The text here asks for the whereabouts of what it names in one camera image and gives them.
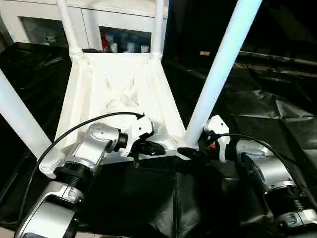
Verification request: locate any white plastic table top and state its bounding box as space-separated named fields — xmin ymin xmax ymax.
xmin=39 ymin=51 xmax=191 ymax=179

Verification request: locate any white plastic table leg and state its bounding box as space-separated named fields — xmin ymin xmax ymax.
xmin=0 ymin=69 xmax=54 ymax=159
xmin=151 ymin=0 xmax=169 ymax=59
xmin=56 ymin=0 xmax=84 ymax=57
xmin=178 ymin=0 xmax=263 ymax=152

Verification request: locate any black mat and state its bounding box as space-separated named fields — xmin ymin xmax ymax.
xmin=0 ymin=42 xmax=317 ymax=236

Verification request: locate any dark metal pole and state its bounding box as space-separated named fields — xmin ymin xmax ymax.
xmin=239 ymin=51 xmax=317 ymax=67

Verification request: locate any red bottle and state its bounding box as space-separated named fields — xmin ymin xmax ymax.
xmin=101 ymin=32 xmax=110 ymax=52

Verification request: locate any white glass-door cabinet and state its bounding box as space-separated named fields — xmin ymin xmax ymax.
xmin=0 ymin=0 xmax=168 ymax=54

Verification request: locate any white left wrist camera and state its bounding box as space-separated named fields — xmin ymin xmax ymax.
xmin=118 ymin=114 xmax=156 ymax=158

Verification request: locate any black right camera cable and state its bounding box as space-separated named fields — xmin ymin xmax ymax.
xmin=215 ymin=133 xmax=304 ymax=176

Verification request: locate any black camera cable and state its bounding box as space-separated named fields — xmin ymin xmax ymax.
xmin=215 ymin=133 xmax=304 ymax=176
xmin=16 ymin=112 xmax=146 ymax=224

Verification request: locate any black left camera cable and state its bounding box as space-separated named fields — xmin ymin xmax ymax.
xmin=16 ymin=112 xmax=146 ymax=224

